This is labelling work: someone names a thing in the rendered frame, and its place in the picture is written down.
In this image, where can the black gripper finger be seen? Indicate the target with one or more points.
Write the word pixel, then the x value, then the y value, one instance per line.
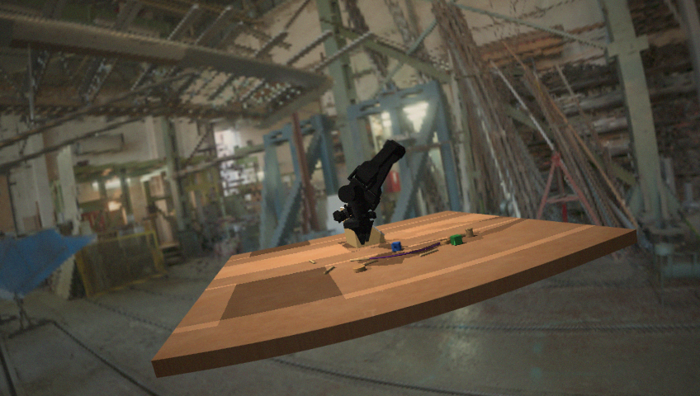
pixel 369 226
pixel 361 233

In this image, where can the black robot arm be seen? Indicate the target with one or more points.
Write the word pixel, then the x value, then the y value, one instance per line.
pixel 372 174

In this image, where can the green block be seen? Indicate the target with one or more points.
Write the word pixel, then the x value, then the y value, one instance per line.
pixel 456 239

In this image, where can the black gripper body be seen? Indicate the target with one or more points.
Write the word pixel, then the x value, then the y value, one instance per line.
pixel 359 214

